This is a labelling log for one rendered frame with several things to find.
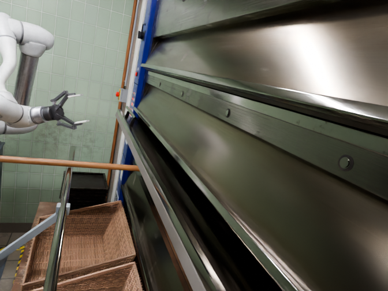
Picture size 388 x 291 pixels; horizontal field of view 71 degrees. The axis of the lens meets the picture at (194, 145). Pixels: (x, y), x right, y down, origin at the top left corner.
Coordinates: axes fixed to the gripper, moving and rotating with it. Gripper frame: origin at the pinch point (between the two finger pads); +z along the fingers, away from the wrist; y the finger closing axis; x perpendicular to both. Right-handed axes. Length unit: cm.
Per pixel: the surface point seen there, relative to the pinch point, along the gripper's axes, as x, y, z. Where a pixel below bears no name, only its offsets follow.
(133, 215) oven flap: 6, 60, 16
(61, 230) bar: 63, 35, 13
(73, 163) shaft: 14.9, 25.1, -4.3
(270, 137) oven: 87, 10, 75
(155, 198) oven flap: 76, 23, 48
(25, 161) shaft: 22.9, 19.1, -21.6
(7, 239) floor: -71, 104, -129
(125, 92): -79, -6, 0
